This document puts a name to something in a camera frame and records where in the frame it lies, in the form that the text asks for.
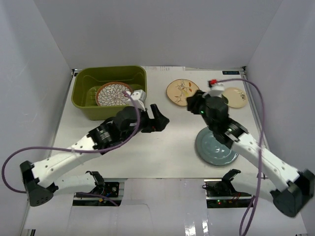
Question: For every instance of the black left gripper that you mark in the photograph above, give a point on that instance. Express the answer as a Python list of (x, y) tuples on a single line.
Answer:
[(150, 121)]

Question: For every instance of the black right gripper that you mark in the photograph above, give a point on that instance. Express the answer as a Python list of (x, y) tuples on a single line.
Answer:
[(193, 102)]

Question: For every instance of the brown rimmed petal pattern bowl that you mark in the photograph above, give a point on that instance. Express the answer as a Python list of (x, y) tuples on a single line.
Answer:
[(111, 94)]

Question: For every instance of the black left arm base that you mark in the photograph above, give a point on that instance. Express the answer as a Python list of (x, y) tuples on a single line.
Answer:
[(108, 190)]

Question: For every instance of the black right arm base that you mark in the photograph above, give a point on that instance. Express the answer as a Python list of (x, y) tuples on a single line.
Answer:
[(219, 195)]

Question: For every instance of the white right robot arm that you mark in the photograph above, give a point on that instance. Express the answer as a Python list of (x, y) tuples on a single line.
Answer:
[(287, 187)]

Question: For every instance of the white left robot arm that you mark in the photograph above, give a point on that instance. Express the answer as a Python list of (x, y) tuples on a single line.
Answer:
[(45, 179)]

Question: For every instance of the olive green plastic bin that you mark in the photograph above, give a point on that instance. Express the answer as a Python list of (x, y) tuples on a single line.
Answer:
[(89, 80)]

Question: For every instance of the beige bird branch plate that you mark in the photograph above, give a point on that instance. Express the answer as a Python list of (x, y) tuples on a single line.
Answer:
[(178, 91)]

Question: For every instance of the blue label sticker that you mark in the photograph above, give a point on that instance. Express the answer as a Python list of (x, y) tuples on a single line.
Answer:
[(230, 72)]

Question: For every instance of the small cream flower plate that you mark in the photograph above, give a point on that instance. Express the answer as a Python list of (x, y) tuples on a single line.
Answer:
[(235, 97)]

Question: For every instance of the light blue ceramic plate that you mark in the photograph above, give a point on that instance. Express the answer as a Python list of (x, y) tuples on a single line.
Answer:
[(211, 151)]

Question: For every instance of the white paper sheets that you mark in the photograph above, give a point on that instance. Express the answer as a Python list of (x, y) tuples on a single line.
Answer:
[(164, 68)]

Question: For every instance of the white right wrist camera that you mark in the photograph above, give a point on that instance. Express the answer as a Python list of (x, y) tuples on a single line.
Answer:
[(216, 88)]

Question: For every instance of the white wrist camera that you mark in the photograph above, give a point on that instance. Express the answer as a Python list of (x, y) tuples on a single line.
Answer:
[(216, 88), (137, 100)]

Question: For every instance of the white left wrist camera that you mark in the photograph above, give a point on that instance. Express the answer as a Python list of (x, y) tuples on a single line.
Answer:
[(137, 100)]

